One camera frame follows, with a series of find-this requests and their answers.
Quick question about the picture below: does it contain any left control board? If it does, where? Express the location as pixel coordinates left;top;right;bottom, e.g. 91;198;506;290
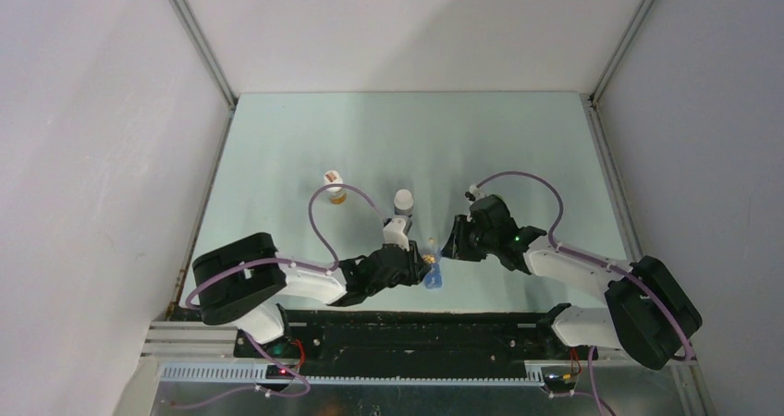
265;364;300;381

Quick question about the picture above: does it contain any left aluminium frame post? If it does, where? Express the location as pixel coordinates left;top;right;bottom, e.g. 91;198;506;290
168;0;239;110

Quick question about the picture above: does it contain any right control board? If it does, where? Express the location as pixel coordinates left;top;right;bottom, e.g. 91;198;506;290
544;373;579;386

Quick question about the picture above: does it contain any purple cable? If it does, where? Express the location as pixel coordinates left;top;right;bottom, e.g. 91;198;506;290
474;171;696;416
185;184;393;396

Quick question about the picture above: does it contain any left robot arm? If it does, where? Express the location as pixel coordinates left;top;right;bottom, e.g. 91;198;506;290
186;232;430;358

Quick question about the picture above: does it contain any blue pill organizer box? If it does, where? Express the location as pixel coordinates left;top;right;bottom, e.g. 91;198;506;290
422;251;443;289

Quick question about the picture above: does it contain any white bottle orange label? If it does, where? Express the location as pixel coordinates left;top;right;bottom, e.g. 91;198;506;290
324;170;348;204

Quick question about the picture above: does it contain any control board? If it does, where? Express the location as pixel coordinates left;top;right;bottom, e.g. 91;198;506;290
544;373;579;386
265;364;300;381

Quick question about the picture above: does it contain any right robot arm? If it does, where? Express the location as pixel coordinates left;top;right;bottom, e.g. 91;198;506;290
442;195;704;370

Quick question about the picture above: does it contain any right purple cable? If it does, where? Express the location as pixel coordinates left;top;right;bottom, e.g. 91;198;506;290
474;171;696;416

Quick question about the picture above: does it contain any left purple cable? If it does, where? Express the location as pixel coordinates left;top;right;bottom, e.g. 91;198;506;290
185;184;393;396

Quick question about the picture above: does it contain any white pill bottle blue label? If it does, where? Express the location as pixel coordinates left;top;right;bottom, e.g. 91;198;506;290
393;189;414;217

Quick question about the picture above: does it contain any right aluminium frame post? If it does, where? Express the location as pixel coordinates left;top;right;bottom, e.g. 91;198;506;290
589;0;657;108

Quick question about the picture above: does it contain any aluminium frame post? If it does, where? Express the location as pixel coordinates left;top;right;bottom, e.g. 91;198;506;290
168;0;239;110
589;0;657;108

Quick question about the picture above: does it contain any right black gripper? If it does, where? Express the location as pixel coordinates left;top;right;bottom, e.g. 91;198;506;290
440;214;497;263

